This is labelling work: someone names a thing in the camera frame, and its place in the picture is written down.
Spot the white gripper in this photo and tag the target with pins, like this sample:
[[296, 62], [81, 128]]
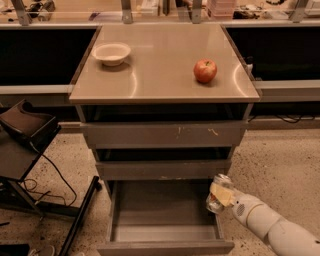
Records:
[[242, 207]]

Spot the silver green soda can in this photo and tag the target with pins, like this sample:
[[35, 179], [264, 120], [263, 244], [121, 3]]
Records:
[[220, 194]]

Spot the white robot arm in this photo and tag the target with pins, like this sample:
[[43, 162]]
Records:
[[285, 238]]

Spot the grey middle drawer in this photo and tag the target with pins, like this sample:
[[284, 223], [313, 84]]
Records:
[[161, 170]]

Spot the grey drawer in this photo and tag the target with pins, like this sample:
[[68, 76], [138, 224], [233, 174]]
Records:
[[162, 218], [161, 170], [156, 135]]

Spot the grey bottom drawer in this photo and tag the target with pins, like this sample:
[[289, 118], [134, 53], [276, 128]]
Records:
[[162, 218]]

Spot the grey drawer cabinet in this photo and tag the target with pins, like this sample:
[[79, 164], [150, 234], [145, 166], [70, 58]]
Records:
[[156, 83]]

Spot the grey top drawer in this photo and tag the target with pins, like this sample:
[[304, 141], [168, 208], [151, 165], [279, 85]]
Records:
[[156, 135]]

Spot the red apple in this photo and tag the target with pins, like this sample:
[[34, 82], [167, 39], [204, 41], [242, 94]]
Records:
[[205, 70]]

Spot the white paper bowl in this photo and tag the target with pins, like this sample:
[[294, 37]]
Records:
[[111, 54]]

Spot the black device on side table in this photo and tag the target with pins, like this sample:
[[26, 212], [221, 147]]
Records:
[[30, 129]]

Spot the dark side table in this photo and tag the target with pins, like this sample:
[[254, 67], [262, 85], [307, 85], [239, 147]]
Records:
[[16, 161]]

